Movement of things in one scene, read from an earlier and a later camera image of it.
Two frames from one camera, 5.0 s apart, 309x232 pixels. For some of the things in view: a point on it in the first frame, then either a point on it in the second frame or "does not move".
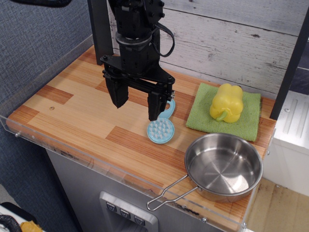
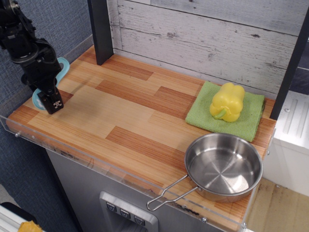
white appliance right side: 286,162 does not move
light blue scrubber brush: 161,130 to 36,101
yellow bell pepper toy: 227,103 does not move
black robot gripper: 138,66 to 40,72
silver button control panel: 120,215 does not move
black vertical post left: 101,28 does not move
